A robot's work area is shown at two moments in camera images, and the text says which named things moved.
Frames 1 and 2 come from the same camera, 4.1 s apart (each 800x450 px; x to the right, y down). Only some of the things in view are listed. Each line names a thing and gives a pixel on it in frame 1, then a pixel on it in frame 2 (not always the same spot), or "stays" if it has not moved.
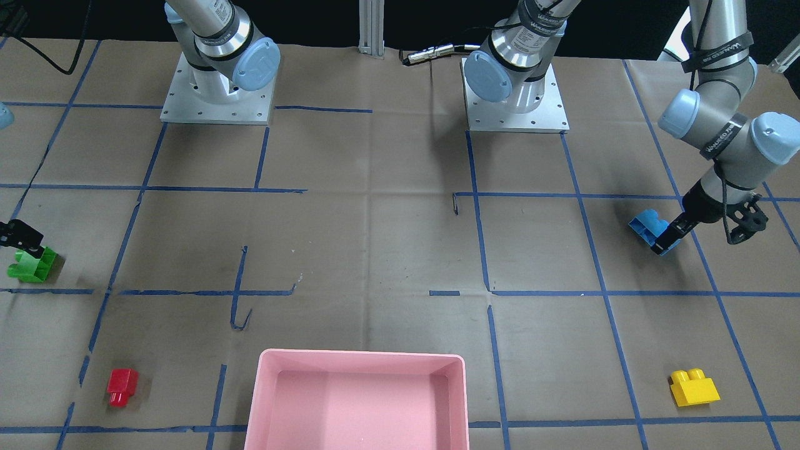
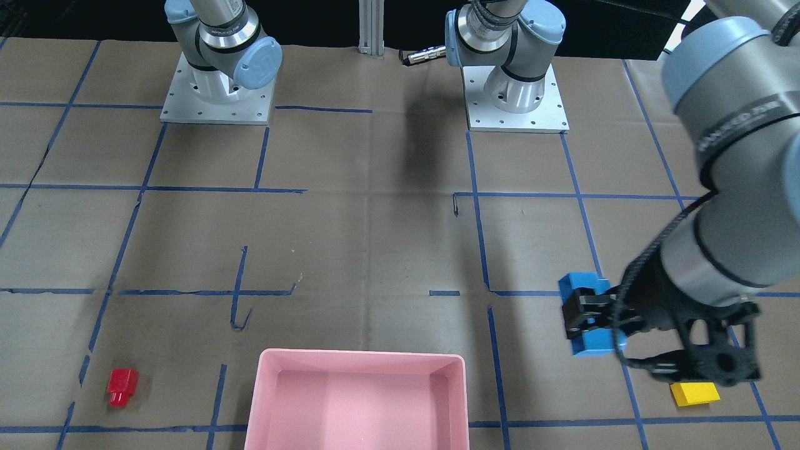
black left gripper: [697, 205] to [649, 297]
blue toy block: [649, 226] to [594, 339]
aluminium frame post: [371, 19] stays
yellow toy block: [692, 387] stays
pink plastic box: [329, 399] stays
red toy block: [122, 385] stays
